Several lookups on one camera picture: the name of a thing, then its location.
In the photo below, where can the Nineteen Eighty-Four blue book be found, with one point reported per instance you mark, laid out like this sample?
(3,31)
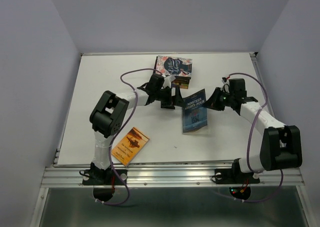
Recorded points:
(194,115)

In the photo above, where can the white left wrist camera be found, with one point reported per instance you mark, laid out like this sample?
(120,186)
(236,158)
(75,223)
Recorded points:
(168,79)

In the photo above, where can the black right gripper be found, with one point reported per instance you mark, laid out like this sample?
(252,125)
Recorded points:
(212,102)

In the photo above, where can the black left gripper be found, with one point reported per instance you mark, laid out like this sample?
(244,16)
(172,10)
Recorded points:
(168,103)

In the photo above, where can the Little Women book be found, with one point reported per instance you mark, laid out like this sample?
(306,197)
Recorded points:
(175,65)

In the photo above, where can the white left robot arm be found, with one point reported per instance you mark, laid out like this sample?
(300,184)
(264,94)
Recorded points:
(107,117)

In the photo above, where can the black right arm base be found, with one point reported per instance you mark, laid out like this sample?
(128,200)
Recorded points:
(240,189)

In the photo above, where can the Jane Eyre blue book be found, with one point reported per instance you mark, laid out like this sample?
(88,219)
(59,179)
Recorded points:
(181,85)

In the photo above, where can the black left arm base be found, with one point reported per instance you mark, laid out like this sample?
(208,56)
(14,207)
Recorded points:
(104,182)

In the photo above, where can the aluminium mounting rail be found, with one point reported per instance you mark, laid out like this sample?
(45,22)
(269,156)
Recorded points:
(143,175)

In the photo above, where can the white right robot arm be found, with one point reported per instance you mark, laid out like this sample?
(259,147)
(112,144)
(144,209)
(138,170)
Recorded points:
(281,144)

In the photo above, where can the orange Huckleberry Finn book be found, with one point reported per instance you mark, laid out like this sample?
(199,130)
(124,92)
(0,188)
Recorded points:
(130,145)

